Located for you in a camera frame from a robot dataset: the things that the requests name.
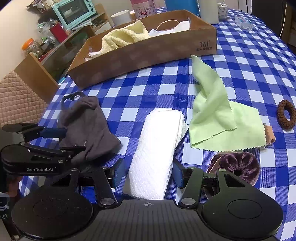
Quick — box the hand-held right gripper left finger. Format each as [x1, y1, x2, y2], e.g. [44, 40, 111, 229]
[46, 159, 127, 208]

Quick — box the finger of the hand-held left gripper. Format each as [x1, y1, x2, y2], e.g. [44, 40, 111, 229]
[20, 142, 87, 163]
[1, 123, 68, 142]

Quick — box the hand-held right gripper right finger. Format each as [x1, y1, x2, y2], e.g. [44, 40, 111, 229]
[172, 159, 252, 208]

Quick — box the white paper towel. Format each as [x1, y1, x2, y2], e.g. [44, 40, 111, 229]
[122, 109, 189, 200]

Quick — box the dark grey cloth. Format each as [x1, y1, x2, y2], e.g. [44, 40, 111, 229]
[57, 92, 122, 165]

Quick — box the purple velvet scrunchie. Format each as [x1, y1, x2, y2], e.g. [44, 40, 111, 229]
[205, 152, 261, 198]

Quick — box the light green cloth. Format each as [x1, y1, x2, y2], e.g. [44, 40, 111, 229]
[188, 55, 266, 150]

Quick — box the beige hair tie pack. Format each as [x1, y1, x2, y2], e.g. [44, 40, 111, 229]
[264, 124, 276, 145]

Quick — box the brown knit scrunchie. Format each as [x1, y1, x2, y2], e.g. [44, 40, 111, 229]
[277, 100, 296, 131]

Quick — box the pale yellow towel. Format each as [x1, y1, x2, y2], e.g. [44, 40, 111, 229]
[100, 20, 150, 56]

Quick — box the brown cardboard box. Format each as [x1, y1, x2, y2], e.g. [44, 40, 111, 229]
[67, 9, 218, 91]

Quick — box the white face mask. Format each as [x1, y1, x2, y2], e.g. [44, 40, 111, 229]
[149, 20, 191, 37]

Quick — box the person's left hand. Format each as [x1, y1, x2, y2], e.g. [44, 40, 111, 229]
[8, 176, 24, 198]

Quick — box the beige quilted chair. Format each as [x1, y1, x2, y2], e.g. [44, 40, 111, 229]
[0, 71, 50, 127]

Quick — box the wooden shelf unit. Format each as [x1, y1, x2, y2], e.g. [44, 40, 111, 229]
[13, 3, 112, 103]

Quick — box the orange lid plastic jar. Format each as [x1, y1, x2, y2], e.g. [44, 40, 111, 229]
[22, 38, 42, 57]

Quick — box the red box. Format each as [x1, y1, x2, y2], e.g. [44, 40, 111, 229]
[49, 24, 68, 43]

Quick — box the stack of papers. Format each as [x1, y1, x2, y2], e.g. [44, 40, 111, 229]
[72, 17, 93, 31]

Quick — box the teal toaster oven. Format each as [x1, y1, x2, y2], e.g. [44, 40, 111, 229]
[52, 0, 97, 31]

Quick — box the blue white checkered tablecloth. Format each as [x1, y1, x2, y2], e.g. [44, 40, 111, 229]
[18, 7, 296, 241]

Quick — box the pile of snack bags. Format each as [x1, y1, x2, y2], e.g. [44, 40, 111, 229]
[32, 0, 54, 10]

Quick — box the white mug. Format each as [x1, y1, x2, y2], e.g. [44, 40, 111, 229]
[110, 10, 133, 27]

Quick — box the pink lidded cup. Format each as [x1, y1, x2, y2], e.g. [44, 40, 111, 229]
[130, 0, 156, 19]

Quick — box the clear plastic wrapper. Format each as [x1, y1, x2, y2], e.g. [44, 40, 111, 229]
[235, 16, 254, 31]

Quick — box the white insulated bottle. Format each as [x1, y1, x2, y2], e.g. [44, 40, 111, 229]
[199, 0, 219, 25]

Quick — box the blue thermos flask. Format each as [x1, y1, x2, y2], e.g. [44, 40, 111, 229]
[165, 0, 201, 17]

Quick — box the small patterned cup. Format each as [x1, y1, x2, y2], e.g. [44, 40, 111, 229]
[217, 3, 229, 22]

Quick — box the white cable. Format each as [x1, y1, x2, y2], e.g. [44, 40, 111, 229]
[280, 5, 288, 40]

